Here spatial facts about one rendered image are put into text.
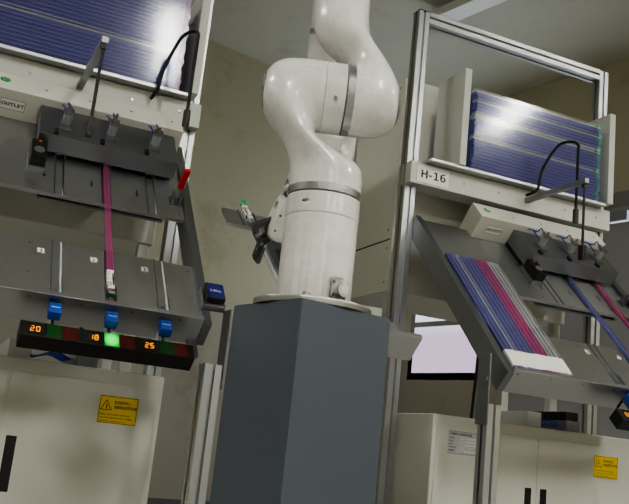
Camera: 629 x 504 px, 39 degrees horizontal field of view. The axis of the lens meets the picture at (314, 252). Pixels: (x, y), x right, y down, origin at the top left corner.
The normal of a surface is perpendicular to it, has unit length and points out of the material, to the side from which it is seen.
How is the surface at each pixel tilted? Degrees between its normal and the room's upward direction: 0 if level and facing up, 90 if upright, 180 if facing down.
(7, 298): 138
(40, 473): 90
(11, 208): 90
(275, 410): 90
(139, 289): 48
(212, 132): 90
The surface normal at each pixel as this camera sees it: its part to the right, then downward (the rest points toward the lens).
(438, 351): -0.78, -0.22
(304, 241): -0.33, -0.24
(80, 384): 0.41, -0.16
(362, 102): 0.05, 0.17
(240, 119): 0.62, -0.11
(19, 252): 0.37, -0.77
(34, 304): 0.20, 0.61
